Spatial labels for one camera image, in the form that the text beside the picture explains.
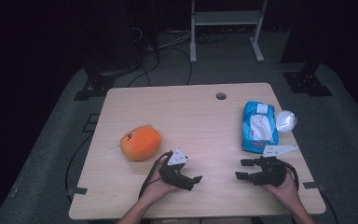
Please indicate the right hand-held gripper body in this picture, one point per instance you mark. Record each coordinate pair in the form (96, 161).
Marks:
(270, 174)

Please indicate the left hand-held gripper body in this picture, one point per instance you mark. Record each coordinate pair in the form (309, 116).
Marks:
(171, 174)

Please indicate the white wet wipe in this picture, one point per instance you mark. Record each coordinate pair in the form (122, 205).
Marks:
(261, 127)

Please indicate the orange plush toy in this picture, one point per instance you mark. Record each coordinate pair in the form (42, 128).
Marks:
(141, 143)

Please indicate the blue wet wipe pack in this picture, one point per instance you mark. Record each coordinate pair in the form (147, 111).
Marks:
(248, 109)

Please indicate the person's left hand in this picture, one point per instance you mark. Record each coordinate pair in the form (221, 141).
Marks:
(158, 186)

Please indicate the person's right hand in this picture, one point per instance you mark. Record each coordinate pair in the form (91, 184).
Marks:
(287, 191)

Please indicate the black tape strip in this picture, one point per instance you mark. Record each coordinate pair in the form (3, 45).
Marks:
(313, 185)
(77, 190)

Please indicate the white round plastic object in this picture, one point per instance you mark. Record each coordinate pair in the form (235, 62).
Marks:
(286, 121)

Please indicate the black stand base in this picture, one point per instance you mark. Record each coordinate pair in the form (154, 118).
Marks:
(304, 82)
(98, 84)

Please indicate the white metal stand frame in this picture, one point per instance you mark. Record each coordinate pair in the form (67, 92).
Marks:
(227, 17)

